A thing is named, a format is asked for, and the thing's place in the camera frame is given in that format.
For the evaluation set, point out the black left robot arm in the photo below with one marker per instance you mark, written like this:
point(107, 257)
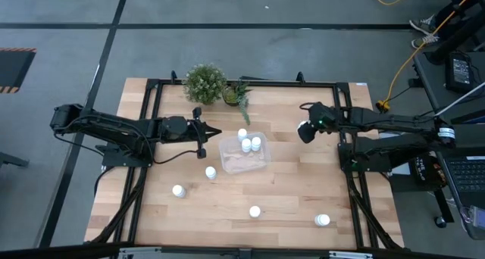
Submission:
point(113, 128)

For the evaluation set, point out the trailing succulent potted plant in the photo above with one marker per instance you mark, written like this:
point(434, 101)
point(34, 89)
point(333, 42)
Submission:
point(232, 95)

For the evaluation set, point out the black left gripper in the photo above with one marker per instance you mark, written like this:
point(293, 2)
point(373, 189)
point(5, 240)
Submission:
point(197, 132)

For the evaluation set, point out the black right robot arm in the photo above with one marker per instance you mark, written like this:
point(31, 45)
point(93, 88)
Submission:
point(398, 120)

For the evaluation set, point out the black hazard-striped floor mat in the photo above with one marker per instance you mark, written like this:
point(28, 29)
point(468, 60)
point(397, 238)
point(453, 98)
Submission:
point(13, 69)

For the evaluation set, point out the black laptop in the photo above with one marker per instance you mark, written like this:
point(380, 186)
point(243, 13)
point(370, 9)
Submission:
point(468, 175)

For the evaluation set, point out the clear plastic basket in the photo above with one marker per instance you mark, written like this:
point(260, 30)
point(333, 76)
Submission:
point(242, 164)

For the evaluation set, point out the black aluminium table frame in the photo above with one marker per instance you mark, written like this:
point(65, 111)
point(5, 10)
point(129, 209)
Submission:
point(273, 83)

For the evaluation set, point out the dark chair leg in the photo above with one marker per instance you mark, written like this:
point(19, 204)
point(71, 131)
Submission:
point(11, 160)

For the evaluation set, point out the black side desk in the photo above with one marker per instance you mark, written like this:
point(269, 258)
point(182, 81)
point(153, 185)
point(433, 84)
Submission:
point(435, 88)

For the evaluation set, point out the black caster wheel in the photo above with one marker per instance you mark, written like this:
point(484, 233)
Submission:
point(440, 222)

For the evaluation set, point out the bushy green potted plant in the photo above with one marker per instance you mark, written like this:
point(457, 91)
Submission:
point(204, 84)

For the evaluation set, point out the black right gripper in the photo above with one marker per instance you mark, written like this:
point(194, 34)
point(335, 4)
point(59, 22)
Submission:
point(307, 136)

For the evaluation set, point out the black front crossbar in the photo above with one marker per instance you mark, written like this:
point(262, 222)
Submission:
point(242, 253)

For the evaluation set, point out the black printed bag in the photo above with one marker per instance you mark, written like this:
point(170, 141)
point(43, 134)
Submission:
point(422, 170)

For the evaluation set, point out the person's shoe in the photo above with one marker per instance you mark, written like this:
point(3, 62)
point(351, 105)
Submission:
point(424, 41)
point(422, 24)

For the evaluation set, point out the black power adapter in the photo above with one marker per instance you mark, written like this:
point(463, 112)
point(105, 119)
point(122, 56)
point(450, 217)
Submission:
point(460, 71)

